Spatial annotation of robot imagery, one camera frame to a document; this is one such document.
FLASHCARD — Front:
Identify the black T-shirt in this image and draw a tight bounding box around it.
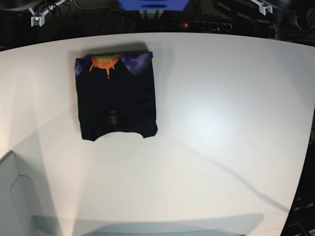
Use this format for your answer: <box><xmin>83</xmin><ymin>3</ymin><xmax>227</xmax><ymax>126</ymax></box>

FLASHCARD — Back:
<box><xmin>74</xmin><ymin>51</ymin><xmax>158</xmax><ymax>141</ymax></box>

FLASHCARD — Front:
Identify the blue box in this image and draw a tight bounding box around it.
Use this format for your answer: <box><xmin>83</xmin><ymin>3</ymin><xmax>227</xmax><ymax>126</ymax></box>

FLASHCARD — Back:
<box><xmin>118</xmin><ymin>0</ymin><xmax>189</xmax><ymax>11</ymax></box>

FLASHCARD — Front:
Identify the black power strip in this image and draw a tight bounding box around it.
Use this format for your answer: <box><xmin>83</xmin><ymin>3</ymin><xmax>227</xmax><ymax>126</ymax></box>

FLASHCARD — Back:
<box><xmin>162</xmin><ymin>21</ymin><xmax>232</xmax><ymax>33</ymax></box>

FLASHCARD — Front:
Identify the white plastic bin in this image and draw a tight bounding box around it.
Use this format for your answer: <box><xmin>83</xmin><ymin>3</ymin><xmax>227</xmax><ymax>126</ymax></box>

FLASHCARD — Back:
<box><xmin>0</xmin><ymin>149</ymin><xmax>74</xmax><ymax>236</ymax></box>

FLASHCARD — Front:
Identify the black equipment with label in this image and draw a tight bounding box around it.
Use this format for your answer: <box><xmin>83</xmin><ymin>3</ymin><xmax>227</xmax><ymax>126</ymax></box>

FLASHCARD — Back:
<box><xmin>280</xmin><ymin>162</ymin><xmax>315</xmax><ymax>236</ymax></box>

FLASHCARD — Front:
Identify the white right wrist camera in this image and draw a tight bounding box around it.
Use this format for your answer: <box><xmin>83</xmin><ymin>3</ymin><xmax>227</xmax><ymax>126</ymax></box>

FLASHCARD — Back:
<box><xmin>31</xmin><ymin>16</ymin><xmax>45</xmax><ymax>27</ymax></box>

